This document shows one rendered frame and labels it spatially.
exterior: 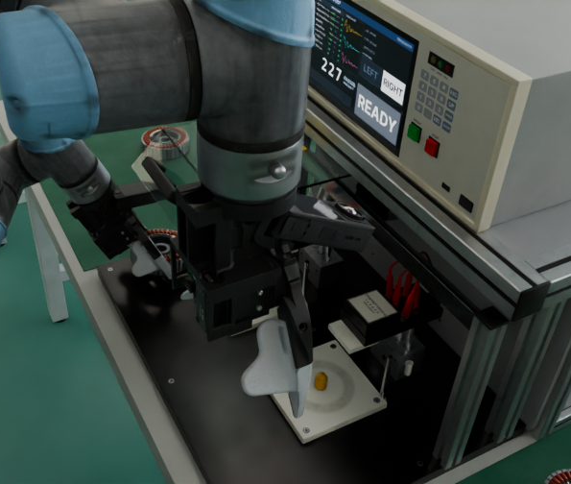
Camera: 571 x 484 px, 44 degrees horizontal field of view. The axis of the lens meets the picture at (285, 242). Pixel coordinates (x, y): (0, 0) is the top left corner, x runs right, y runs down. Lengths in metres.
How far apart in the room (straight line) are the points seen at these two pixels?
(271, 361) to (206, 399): 0.55
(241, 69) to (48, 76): 0.11
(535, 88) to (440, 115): 0.13
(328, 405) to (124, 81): 0.78
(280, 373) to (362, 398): 0.55
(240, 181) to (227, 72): 0.08
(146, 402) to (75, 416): 0.99
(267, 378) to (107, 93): 0.27
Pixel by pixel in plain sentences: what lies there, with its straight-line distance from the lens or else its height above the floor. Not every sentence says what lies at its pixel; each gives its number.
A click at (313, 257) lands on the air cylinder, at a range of 1.29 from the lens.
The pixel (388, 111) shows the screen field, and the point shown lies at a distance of 1.01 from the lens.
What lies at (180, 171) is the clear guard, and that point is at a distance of 1.09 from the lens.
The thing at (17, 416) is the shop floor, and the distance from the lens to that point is 2.17.
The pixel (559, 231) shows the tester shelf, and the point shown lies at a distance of 0.96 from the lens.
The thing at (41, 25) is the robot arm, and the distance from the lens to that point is 0.43.
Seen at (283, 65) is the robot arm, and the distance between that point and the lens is 0.45.
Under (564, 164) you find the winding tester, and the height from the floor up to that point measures 1.18.
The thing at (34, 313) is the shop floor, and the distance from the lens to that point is 2.45.
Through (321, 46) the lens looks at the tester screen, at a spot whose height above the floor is 1.21.
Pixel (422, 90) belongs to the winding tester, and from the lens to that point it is 0.94.
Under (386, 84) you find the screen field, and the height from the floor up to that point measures 1.22.
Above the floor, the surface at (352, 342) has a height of 0.88.
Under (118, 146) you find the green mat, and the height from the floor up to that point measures 0.75.
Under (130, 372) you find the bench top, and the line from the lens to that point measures 1.20.
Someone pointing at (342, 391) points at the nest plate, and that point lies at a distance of 1.13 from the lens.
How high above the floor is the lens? 1.64
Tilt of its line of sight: 38 degrees down
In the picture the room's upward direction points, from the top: 4 degrees clockwise
